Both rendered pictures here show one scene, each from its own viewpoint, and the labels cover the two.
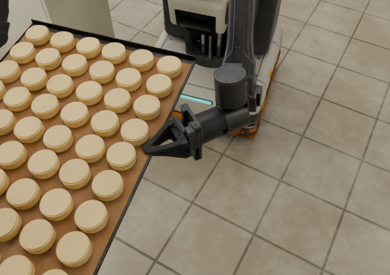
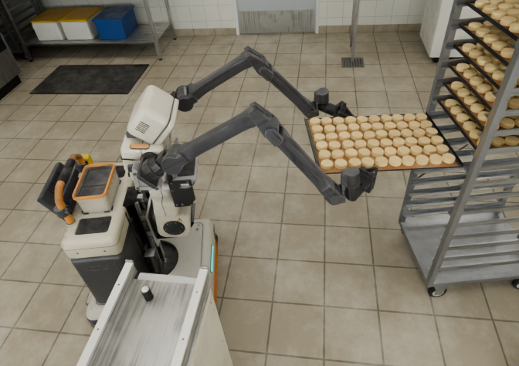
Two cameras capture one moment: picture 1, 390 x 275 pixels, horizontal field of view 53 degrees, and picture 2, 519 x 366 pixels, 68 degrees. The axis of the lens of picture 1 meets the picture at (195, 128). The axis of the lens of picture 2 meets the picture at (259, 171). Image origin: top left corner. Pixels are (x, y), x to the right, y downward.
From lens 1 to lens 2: 200 cm
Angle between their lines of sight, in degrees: 68
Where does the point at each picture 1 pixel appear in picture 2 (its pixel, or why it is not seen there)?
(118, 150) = (361, 119)
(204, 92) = (206, 249)
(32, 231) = (402, 124)
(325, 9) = (42, 235)
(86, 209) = (386, 118)
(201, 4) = not seen: hidden behind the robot
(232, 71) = (320, 91)
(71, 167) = (377, 126)
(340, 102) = not seen: hidden behind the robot
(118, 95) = (340, 127)
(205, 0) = not seen: hidden behind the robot
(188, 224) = (293, 255)
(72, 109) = (357, 134)
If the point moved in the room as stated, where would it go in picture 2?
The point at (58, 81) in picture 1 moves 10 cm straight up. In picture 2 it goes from (347, 143) to (350, 124)
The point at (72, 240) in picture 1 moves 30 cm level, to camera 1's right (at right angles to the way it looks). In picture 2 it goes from (396, 116) to (361, 89)
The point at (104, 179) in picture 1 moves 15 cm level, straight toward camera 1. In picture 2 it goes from (374, 118) to (390, 104)
